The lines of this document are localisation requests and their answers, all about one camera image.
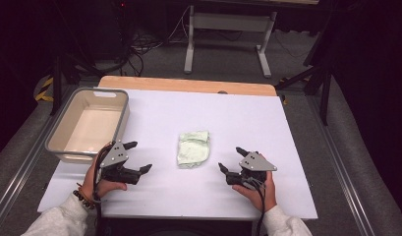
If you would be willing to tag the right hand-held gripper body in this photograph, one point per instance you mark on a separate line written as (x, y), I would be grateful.
(257, 162)

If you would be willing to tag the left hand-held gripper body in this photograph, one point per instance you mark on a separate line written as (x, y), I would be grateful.
(116, 155)

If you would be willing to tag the light green garment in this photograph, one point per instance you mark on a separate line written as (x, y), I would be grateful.
(193, 150)

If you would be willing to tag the beige plastic bin grey rim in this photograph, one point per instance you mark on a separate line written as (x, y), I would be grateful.
(90, 128)

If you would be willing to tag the person's right hand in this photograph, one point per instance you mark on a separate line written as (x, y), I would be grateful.
(267, 198)

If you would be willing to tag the person's left hand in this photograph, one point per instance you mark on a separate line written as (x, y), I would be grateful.
(100, 190)

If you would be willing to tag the white table mat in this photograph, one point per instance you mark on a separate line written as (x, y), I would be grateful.
(188, 108)

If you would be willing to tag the black metal stand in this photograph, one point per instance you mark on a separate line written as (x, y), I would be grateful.
(56, 91)

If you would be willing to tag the black tripod stand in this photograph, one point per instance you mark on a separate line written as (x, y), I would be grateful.
(325, 98)

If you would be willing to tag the yellow black hazard tape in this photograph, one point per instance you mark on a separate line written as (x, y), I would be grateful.
(41, 95)

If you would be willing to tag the aluminium floor rail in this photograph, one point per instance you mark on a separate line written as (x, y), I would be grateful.
(21, 170)
(342, 172)

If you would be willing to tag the white metal desk frame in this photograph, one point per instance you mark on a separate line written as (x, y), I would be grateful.
(231, 22)

